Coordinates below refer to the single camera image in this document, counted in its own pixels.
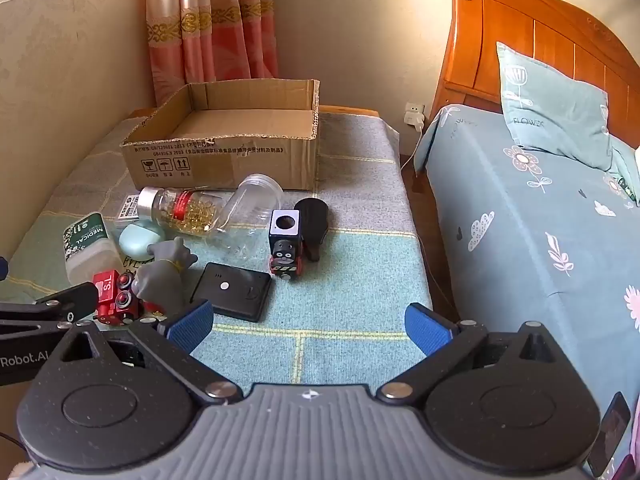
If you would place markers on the gold capsule bottle silver cap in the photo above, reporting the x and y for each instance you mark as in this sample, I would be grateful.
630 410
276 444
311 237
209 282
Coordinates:
195 212

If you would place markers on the black phone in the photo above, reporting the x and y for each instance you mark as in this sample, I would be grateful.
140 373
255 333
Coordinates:
612 432

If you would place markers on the white wall charger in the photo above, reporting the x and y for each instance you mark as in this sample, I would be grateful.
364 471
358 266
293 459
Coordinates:
414 115

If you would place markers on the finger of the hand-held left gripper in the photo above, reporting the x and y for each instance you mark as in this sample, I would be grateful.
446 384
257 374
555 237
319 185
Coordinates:
65 302

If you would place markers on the teal floral bed sheet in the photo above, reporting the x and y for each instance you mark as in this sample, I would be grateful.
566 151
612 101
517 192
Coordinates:
525 270

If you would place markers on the black toy train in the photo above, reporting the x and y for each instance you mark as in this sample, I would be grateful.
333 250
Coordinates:
286 255

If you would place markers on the wooden table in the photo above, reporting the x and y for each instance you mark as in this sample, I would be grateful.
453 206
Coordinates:
350 110

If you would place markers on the teal floral pillow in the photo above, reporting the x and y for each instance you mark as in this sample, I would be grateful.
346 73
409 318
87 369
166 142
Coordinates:
555 105

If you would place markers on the pink patterned curtain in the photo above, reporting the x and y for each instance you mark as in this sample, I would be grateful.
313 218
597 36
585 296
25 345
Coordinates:
210 30

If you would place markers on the orange wooden headboard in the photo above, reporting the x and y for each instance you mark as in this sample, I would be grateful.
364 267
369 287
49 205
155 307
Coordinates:
500 25

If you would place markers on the black rounded plastic object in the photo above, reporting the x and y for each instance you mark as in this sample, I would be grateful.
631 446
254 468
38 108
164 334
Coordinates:
312 220

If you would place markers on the clear empty plastic jar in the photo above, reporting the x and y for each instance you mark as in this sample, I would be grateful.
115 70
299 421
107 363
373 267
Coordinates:
255 200

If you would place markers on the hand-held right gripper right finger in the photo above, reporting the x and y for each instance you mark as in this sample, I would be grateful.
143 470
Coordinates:
425 329

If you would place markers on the light blue earbud case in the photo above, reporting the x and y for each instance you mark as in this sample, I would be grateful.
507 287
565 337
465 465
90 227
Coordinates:
137 242

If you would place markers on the grey rubber toy animal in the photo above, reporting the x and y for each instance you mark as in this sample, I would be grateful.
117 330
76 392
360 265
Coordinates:
160 280

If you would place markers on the black square device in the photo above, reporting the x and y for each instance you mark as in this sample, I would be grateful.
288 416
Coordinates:
235 292

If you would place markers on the brown cardboard box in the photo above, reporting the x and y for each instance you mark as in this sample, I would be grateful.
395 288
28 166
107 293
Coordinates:
225 160

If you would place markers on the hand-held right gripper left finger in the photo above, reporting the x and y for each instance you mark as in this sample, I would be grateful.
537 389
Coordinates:
192 321

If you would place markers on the red toy train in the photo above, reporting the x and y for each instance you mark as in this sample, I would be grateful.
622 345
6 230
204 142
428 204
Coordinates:
112 295

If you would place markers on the clear pen refill case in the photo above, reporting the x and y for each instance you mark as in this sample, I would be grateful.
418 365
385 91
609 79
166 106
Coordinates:
127 208

